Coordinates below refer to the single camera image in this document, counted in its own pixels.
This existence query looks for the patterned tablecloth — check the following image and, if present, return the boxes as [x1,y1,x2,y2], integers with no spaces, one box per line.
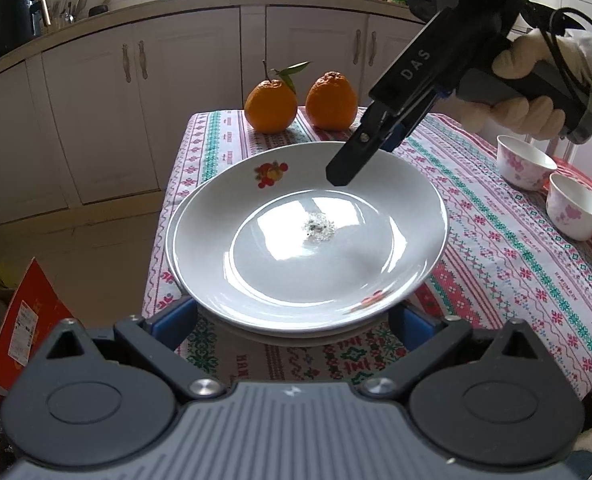
[142,107,592,401]

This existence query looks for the white pink-flower bowl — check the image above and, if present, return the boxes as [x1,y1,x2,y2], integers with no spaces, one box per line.
[497,135,558,191]
[546,174,592,241]

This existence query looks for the bumpy-topped orange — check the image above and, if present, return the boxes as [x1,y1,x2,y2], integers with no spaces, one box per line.
[306,71,357,131]

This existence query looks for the orange with green leaf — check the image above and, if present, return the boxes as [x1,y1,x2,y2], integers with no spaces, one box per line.
[244,60,311,135]

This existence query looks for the person's right hand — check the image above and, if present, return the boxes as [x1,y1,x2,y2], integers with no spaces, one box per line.
[446,27,577,143]

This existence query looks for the white fruit-print plate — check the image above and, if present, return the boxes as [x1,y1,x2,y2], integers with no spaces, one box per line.
[165,187,401,347]

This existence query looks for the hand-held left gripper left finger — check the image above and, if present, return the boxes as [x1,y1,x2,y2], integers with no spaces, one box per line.
[34,296,227,401]

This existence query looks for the white kitchen cabinets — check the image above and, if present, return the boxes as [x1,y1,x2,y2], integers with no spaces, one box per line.
[0,2,577,231]

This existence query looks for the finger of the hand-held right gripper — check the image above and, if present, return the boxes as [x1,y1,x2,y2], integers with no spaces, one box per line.
[326,101,403,187]
[381,86,452,154]

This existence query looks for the kitchen countertop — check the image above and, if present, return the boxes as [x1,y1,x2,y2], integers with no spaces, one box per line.
[0,0,427,86]

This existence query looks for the white plate with centre smudge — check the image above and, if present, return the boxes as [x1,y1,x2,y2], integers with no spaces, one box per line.
[172,141,449,333]

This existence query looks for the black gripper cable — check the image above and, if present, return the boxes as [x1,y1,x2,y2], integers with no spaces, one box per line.
[523,0,592,133]

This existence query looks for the red carton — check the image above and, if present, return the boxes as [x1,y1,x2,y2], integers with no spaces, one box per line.
[0,257,74,391]

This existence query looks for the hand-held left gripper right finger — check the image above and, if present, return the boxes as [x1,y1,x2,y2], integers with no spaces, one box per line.
[358,304,552,401]

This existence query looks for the utensil holder with chopsticks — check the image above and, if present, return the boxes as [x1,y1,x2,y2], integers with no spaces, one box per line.
[43,0,86,27]

